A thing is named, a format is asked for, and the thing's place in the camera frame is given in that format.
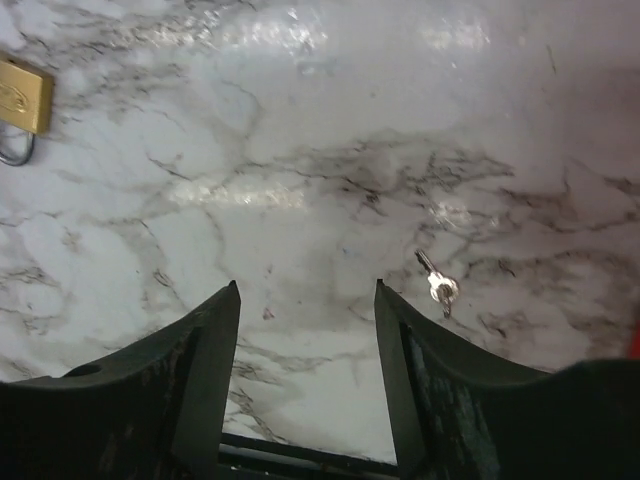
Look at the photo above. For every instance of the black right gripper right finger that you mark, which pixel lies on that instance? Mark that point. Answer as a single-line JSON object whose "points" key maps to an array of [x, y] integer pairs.
{"points": [[458, 411]]}

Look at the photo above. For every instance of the small brass padlock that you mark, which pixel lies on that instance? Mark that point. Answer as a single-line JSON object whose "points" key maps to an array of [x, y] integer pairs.
{"points": [[26, 102]]}

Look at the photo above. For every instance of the red plastic basket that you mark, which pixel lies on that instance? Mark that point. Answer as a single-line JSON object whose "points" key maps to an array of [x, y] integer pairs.
{"points": [[632, 350]]}

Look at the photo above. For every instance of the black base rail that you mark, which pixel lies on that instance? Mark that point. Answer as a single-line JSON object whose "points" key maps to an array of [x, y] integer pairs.
{"points": [[247, 458]]}

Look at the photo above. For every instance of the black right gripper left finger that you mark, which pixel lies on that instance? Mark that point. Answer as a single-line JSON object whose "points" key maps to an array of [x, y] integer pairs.
{"points": [[152, 410]]}

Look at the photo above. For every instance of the silver key pair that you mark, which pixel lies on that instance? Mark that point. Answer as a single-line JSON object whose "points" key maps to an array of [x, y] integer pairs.
{"points": [[443, 289]]}

